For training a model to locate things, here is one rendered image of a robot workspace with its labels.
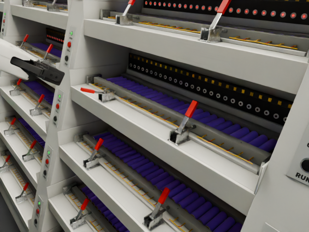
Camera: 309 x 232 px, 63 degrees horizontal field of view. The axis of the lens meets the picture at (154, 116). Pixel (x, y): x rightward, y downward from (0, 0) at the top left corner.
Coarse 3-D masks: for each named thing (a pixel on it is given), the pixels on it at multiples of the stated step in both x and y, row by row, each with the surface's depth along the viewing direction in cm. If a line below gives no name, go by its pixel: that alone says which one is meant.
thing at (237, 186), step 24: (72, 72) 76; (96, 72) 81; (120, 72) 88; (72, 96) 78; (96, 96) 70; (192, 96) 67; (120, 120) 60; (144, 120) 58; (264, 120) 54; (144, 144) 55; (168, 144) 49; (192, 144) 50; (216, 144) 51; (192, 168) 46; (216, 168) 43; (240, 168) 44; (264, 168) 36; (216, 192) 43; (240, 192) 39
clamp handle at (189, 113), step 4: (192, 104) 50; (196, 104) 50; (188, 108) 50; (192, 108) 50; (188, 112) 50; (192, 112) 50; (188, 116) 50; (184, 120) 50; (188, 120) 50; (180, 124) 50; (184, 124) 50; (180, 128) 50; (180, 132) 50
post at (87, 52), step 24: (72, 0) 77; (96, 0) 73; (120, 0) 79; (72, 24) 77; (96, 48) 79; (120, 48) 85; (72, 120) 82; (96, 120) 88; (48, 144) 87; (48, 216) 89
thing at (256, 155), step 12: (96, 84) 79; (108, 84) 74; (120, 96) 71; (132, 96) 67; (144, 108) 64; (156, 108) 61; (168, 108) 60; (168, 120) 59; (180, 120) 56; (192, 120) 55; (204, 132) 52; (216, 132) 50; (228, 144) 48; (240, 144) 47; (252, 156) 45; (264, 156) 44
